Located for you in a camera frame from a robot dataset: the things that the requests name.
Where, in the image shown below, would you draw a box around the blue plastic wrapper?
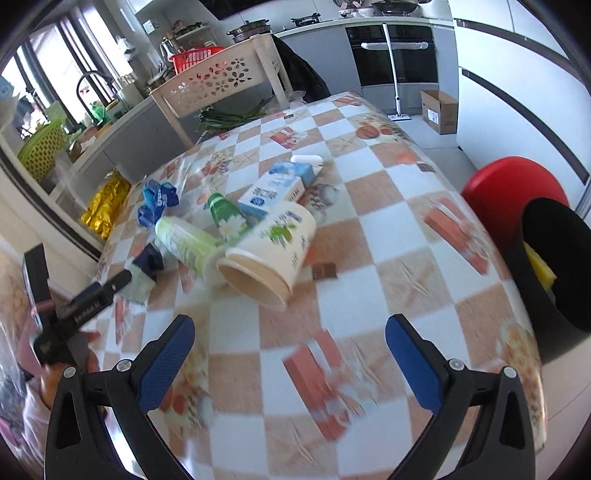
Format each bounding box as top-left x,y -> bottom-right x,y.
137,180 -> 180,228

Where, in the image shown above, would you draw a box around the black range hood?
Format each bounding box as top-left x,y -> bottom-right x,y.
198,0 -> 262,21

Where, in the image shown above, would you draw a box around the kitchen window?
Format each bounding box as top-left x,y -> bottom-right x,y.
0,14 -> 121,139

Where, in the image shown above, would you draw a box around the black kitchen faucet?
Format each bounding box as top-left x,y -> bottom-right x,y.
76,70 -> 116,125

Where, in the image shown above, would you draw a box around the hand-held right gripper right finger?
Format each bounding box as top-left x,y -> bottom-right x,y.
385,314 -> 548,480

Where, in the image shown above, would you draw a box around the blue white milk carton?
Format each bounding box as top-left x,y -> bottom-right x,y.
238,161 -> 324,217

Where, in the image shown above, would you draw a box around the red round plastic stool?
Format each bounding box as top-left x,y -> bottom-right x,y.
461,157 -> 571,232

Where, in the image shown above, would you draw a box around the red plastic basket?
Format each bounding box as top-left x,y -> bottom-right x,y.
168,45 -> 227,75

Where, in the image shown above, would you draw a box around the yellow foam fruit net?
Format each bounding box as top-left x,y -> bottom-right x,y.
524,244 -> 558,291

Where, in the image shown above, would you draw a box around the white upright mop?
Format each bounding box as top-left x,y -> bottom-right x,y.
381,24 -> 413,121

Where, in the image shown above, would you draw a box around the black jacket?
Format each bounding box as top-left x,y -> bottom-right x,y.
272,34 -> 331,103

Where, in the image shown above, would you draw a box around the white refrigerator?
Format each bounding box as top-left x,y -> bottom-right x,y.
450,0 -> 591,204

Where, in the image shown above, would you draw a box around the green daisy print bottle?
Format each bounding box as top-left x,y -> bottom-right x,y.
206,192 -> 259,245

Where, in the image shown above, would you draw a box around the gold foil bag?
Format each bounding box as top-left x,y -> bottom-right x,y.
81,170 -> 132,238

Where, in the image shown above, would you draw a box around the cream cutout back chair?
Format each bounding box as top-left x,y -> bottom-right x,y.
150,33 -> 294,148

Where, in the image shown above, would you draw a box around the person's left hand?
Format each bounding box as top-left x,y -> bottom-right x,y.
21,300 -> 102,370

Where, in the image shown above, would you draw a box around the light green plastic bottle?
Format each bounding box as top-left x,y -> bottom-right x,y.
154,217 -> 222,280

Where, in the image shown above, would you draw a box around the small cardboard box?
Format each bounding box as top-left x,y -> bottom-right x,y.
420,89 -> 459,136

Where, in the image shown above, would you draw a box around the green onions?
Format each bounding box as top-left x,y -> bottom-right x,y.
198,99 -> 273,132

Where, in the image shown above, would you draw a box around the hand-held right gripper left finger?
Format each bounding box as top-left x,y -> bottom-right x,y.
45,315 -> 197,480

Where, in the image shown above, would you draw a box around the white kitchen counter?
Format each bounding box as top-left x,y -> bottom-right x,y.
48,16 -> 458,199

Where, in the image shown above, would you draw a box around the black built-in oven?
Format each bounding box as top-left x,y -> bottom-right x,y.
345,23 -> 439,88

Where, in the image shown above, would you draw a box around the black round bin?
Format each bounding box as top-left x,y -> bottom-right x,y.
501,198 -> 591,365

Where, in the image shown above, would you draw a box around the lime green plastic basket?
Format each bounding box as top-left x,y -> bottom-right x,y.
17,117 -> 68,183

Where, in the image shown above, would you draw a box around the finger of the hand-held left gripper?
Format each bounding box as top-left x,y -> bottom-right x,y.
69,269 -> 133,308
130,244 -> 165,281

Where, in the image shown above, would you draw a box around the checkered floral tablecloth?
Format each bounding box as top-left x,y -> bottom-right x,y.
95,91 -> 548,480

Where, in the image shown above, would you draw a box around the cream paper cup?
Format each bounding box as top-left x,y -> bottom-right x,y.
216,202 -> 317,309

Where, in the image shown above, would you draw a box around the steel steamer pot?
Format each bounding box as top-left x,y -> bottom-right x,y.
226,18 -> 273,40

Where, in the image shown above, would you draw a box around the black wok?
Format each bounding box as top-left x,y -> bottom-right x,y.
372,0 -> 421,14

